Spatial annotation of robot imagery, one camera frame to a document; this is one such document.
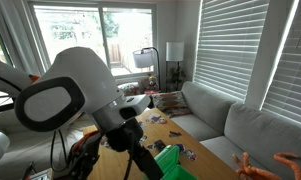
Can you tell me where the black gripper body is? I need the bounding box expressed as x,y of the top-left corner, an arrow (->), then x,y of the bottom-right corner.
104,118 -> 156,171

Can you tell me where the green plastic storage box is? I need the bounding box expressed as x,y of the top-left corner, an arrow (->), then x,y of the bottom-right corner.
143,144 -> 208,180

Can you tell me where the wooden table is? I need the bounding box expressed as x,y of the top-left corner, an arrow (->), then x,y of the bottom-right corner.
83,107 -> 239,180

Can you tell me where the pale patterned cushion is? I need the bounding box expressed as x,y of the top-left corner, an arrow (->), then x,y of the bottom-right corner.
118,82 -> 142,97

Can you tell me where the oval patterned cushion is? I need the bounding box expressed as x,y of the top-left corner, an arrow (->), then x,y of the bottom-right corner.
152,91 -> 192,118

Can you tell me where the brown plush teddy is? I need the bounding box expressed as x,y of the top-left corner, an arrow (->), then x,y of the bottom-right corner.
145,74 -> 160,91

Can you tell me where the dark potted plant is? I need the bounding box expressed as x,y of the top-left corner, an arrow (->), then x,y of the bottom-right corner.
165,62 -> 187,92

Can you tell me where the arc floor lamp white shade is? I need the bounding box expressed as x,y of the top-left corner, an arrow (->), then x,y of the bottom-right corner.
132,46 -> 162,91

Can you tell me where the standing lamp cylinder shade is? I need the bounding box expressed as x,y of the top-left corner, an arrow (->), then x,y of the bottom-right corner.
165,41 -> 185,73

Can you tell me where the orange octopus plush toy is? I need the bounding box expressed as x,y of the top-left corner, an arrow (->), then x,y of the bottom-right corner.
231,151 -> 301,180

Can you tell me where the grey fabric sofa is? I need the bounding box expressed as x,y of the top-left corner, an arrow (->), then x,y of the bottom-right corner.
171,80 -> 301,180

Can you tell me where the large sliding glass window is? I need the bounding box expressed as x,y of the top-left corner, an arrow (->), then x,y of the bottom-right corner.
28,1 -> 158,79

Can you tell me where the wide white window blind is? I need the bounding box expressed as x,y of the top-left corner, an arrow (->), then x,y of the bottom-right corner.
193,0 -> 270,101

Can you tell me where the narrow white window blind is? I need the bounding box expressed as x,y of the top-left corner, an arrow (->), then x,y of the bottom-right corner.
261,0 -> 301,126

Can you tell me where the black cable bundle orange strap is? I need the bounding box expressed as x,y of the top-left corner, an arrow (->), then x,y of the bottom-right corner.
49,129 -> 103,180

